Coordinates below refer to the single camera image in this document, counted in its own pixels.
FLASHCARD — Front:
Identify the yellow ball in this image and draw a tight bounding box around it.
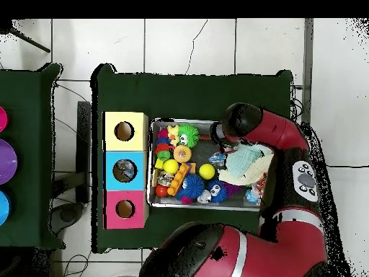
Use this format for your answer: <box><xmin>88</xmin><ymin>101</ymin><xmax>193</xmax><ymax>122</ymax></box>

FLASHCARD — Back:
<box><xmin>198</xmin><ymin>163</ymin><xmax>216</xmax><ymax>180</ymax></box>
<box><xmin>163</xmin><ymin>159</ymin><xmax>180</xmax><ymax>175</ymax></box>

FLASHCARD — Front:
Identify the cream knitted cloth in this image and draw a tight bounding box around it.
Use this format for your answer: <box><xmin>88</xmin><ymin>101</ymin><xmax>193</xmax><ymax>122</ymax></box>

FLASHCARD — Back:
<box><xmin>217</xmin><ymin>154</ymin><xmax>274</xmax><ymax>186</ymax></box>

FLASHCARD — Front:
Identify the purple bowl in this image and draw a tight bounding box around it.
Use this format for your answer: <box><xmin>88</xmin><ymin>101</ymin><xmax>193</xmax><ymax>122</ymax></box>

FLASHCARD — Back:
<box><xmin>0</xmin><ymin>138</ymin><xmax>18</xmax><ymax>185</ymax></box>

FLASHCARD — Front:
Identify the wooden box with three holes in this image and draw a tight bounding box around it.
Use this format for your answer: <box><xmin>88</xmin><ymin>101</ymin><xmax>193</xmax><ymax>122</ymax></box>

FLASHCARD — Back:
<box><xmin>102</xmin><ymin>111</ymin><xmax>150</xmax><ymax>230</ymax></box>

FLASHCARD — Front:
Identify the shallow mesh bin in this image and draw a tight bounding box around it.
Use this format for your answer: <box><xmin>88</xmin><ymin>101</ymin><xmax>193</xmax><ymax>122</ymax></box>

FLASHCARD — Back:
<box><xmin>146</xmin><ymin>118</ymin><xmax>291</xmax><ymax>214</ymax></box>

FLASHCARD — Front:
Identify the toy hamburger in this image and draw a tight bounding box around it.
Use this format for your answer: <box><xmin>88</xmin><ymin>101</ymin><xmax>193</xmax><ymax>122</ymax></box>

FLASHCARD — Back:
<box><xmin>173</xmin><ymin>144</ymin><xmax>192</xmax><ymax>164</ymax></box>

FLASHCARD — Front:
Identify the green spiky ball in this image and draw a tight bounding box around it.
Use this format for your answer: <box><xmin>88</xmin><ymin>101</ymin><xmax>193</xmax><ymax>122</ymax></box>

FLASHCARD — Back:
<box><xmin>177</xmin><ymin>123</ymin><xmax>200</xmax><ymax>149</ymax></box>

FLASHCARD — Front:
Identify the yellow duck toy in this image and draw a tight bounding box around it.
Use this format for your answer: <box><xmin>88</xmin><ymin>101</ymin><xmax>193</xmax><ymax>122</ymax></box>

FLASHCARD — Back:
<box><xmin>167</xmin><ymin>124</ymin><xmax>180</xmax><ymax>146</ymax></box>

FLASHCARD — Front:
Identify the orange and purple toy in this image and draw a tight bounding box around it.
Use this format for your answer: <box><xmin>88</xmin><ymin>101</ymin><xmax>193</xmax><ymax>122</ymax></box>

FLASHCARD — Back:
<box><xmin>167</xmin><ymin>162</ymin><xmax>197</xmax><ymax>196</ymax></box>

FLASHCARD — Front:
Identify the blue spiky ball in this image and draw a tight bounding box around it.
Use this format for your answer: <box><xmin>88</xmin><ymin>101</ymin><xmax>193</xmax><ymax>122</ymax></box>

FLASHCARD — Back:
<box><xmin>182</xmin><ymin>173</ymin><xmax>206</xmax><ymax>199</ymax></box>
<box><xmin>206</xmin><ymin>180</ymin><xmax>228</xmax><ymax>203</ymax></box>

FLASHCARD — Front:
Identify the grey round foot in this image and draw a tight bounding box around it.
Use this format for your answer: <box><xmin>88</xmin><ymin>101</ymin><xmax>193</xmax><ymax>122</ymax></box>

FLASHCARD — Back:
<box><xmin>50</xmin><ymin>201</ymin><xmax>85</xmax><ymax>235</ymax></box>

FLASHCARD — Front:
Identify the dark green side tablecloth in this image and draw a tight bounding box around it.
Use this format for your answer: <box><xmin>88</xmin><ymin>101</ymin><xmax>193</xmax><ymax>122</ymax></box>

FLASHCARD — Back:
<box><xmin>0</xmin><ymin>62</ymin><xmax>66</xmax><ymax>250</ymax></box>

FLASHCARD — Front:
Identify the pink bowl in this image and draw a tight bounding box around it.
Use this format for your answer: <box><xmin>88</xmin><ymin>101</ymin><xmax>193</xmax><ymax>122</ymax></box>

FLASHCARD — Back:
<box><xmin>0</xmin><ymin>105</ymin><xmax>9</xmax><ymax>133</ymax></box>

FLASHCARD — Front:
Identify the blue bowl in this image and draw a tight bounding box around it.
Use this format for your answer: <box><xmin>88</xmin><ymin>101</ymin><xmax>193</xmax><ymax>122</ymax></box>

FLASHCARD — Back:
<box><xmin>0</xmin><ymin>190</ymin><xmax>11</xmax><ymax>227</ymax></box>

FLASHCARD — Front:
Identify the black tripod leg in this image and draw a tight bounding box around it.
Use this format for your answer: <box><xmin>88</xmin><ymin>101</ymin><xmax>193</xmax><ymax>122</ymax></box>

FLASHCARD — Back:
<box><xmin>0</xmin><ymin>19</ymin><xmax>51</xmax><ymax>53</ymax></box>

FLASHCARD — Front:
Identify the black cable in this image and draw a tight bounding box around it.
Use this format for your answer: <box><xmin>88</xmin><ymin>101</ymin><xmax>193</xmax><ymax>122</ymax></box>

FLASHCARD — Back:
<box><xmin>326</xmin><ymin>164</ymin><xmax>369</xmax><ymax>169</ymax></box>

